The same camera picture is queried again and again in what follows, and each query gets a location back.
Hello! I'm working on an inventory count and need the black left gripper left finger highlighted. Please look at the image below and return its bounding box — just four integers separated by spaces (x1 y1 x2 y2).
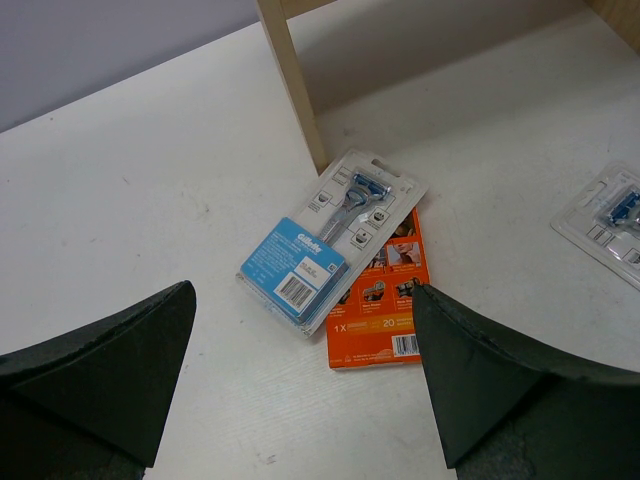
1 281 197 479

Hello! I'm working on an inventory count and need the orange Gillette Styler box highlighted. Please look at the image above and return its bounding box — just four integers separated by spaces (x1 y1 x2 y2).
326 209 430 370

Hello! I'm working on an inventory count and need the wooden shelf unit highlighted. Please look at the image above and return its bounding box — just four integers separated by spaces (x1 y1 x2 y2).
256 1 639 171

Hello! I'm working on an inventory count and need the clear blister razor pack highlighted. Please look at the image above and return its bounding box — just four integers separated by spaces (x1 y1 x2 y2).
550 162 639 288
236 149 428 337

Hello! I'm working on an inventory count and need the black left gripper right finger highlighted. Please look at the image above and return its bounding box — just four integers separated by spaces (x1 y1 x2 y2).
413 285 639 479

